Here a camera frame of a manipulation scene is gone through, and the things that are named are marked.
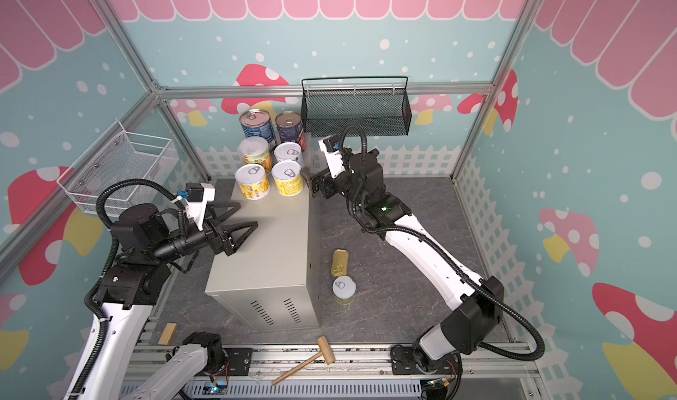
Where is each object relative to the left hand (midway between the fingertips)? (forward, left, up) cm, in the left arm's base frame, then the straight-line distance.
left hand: (247, 221), depth 61 cm
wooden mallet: (-21, -18, -34) cm, 44 cm away
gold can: (+9, -20, -39) cm, 45 cm away
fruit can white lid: (-4, -23, -31) cm, 39 cm away
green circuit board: (-30, +14, -38) cm, 51 cm away
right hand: (+16, -15, +4) cm, 22 cm away
